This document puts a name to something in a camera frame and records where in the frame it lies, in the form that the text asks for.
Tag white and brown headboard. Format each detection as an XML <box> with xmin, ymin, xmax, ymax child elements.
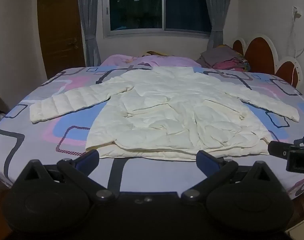
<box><xmin>232</xmin><ymin>33</ymin><xmax>303</xmax><ymax>88</ymax></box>

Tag patterned bed sheet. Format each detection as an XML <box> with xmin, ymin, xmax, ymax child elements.
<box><xmin>0</xmin><ymin>64</ymin><xmax>304</xmax><ymax>200</ymax></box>

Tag white wall plug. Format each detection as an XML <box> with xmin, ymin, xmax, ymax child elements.
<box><xmin>292</xmin><ymin>6</ymin><xmax>302</xmax><ymax>21</ymax></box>

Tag pink pillow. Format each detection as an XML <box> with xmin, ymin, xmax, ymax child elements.
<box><xmin>100</xmin><ymin>54</ymin><xmax>198</xmax><ymax>68</ymax></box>

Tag grey curtain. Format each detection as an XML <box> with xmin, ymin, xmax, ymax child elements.
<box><xmin>76</xmin><ymin>0</ymin><xmax>102</xmax><ymax>67</ymax></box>
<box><xmin>202</xmin><ymin>0</ymin><xmax>233</xmax><ymax>49</ymax></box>

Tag pile of folded clothes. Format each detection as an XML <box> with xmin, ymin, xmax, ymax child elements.
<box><xmin>195</xmin><ymin>44</ymin><xmax>251</xmax><ymax>72</ymax></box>

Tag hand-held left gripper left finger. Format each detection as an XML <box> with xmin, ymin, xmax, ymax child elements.
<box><xmin>22</xmin><ymin>149</ymin><xmax>117</xmax><ymax>204</ymax></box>

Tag sliding glass window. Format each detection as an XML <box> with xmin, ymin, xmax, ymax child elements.
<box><xmin>102</xmin><ymin>0</ymin><xmax>212</xmax><ymax>39</ymax></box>

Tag brown wooden door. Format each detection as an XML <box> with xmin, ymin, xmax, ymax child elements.
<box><xmin>37</xmin><ymin>0</ymin><xmax>86</xmax><ymax>80</ymax></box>

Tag white wall cable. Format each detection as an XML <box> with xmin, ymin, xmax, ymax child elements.
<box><xmin>287</xmin><ymin>5</ymin><xmax>304</xmax><ymax>85</ymax></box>

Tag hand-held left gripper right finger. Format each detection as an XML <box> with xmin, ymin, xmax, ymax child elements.
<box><xmin>180</xmin><ymin>151</ymin><xmax>275</xmax><ymax>204</ymax></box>

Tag white puffer jacket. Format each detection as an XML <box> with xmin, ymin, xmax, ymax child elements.
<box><xmin>29</xmin><ymin>66</ymin><xmax>300</xmax><ymax>160</ymax></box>

